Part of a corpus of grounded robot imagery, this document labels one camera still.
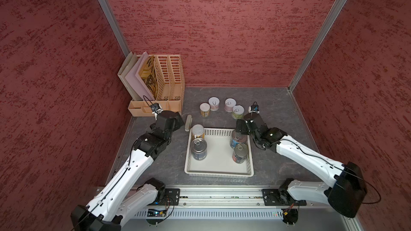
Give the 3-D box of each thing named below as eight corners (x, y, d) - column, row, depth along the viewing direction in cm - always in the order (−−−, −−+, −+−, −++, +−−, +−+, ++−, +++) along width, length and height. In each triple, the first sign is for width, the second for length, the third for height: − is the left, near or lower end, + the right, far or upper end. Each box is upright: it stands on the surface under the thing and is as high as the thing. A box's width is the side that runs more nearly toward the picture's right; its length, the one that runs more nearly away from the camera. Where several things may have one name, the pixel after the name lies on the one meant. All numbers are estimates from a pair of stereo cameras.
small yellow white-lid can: (200, 117, 106) (199, 111, 101) (200, 109, 111) (200, 102, 105) (209, 117, 106) (210, 111, 101) (209, 109, 111) (210, 102, 105)
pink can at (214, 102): (210, 112, 109) (210, 106, 104) (208, 102, 115) (208, 96, 110) (220, 110, 110) (220, 105, 105) (218, 101, 115) (218, 95, 110)
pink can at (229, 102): (224, 111, 108) (225, 107, 104) (224, 102, 113) (224, 97, 109) (235, 112, 108) (236, 107, 104) (234, 102, 113) (235, 97, 109)
